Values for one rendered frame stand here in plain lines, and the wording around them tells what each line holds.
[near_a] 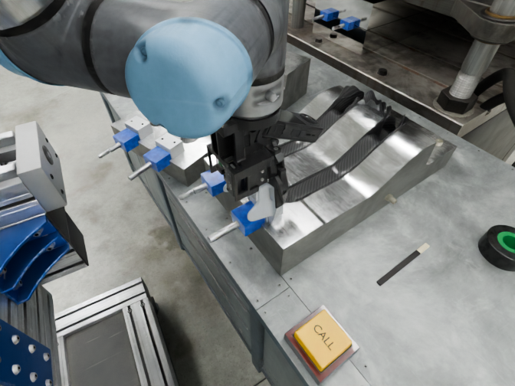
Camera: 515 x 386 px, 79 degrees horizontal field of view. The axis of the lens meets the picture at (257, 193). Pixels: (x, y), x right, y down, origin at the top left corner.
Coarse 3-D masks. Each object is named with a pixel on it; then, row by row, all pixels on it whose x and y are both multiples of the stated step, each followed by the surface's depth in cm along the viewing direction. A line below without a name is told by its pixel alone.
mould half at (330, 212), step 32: (320, 96) 72; (352, 128) 65; (416, 128) 75; (288, 160) 64; (320, 160) 64; (384, 160) 60; (416, 160) 60; (448, 160) 74; (224, 192) 62; (320, 192) 58; (352, 192) 58; (384, 192) 61; (288, 224) 52; (320, 224) 52; (352, 224) 62; (288, 256) 52
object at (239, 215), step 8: (256, 192) 54; (256, 200) 52; (240, 208) 53; (248, 208) 53; (232, 216) 53; (240, 216) 52; (232, 224) 52; (240, 224) 52; (248, 224) 51; (256, 224) 52; (216, 232) 51; (224, 232) 51; (248, 232) 52
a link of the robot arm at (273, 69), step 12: (264, 0) 25; (276, 0) 27; (288, 0) 28; (276, 12) 27; (288, 12) 30; (276, 24) 27; (276, 36) 27; (276, 48) 30; (276, 60) 31; (264, 72) 31; (276, 72) 32; (252, 84) 32; (264, 84) 32
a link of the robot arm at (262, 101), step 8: (280, 80) 34; (256, 88) 32; (264, 88) 32; (272, 88) 33; (280, 88) 34; (248, 96) 33; (256, 96) 33; (264, 96) 34; (272, 96) 33; (280, 96) 35; (248, 104) 33; (256, 104) 34; (264, 104) 34; (272, 104) 34; (280, 104) 36; (240, 112) 34; (248, 112) 34; (256, 112) 34; (264, 112) 35; (272, 112) 35
